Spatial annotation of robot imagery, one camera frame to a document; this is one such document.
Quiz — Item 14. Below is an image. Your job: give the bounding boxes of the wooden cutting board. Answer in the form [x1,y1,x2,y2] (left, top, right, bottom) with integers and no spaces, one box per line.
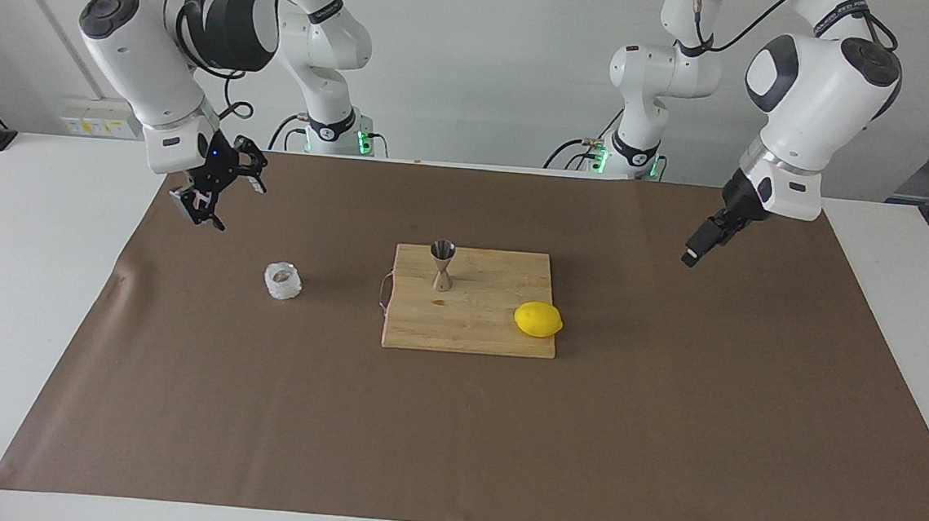
[374,241,563,360]

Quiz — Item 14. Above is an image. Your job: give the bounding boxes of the black base cable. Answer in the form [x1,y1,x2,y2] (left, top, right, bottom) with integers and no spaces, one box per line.
[542,130,609,174]

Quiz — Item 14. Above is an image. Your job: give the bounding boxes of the clear textured glass cup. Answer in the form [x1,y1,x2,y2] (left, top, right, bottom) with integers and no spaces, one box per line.
[263,259,305,302]

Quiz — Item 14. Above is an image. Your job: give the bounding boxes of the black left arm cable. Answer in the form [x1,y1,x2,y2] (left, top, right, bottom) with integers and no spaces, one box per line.
[688,0,902,67]

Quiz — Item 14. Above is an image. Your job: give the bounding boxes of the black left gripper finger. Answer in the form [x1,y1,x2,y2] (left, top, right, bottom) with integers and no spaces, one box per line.
[680,214,728,272]

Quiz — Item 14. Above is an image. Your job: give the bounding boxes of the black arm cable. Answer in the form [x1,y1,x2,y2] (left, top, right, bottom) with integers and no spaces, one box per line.
[168,0,264,121]
[688,0,902,67]

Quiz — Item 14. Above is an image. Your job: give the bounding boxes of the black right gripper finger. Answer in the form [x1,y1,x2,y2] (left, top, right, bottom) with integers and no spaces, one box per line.
[228,134,272,195]
[166,182,230,233]

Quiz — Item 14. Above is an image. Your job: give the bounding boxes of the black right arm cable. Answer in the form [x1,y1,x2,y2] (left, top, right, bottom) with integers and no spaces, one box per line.
[168,0,264,121]

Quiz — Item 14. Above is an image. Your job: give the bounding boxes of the yellow lemon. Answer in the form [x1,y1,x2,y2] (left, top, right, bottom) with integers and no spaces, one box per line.
[512,300,566,340]

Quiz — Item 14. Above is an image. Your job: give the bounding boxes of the brown paper table mat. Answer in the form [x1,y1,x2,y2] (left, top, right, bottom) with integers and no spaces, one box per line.
[0,133,929,521]

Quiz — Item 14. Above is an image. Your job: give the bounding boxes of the white wall socket strip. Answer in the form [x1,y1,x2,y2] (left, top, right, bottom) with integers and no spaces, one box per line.
[59,104,148,142]

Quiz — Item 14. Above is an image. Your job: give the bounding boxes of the steel double jigger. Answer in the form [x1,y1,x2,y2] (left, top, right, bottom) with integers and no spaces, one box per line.
[427,239,458,294]

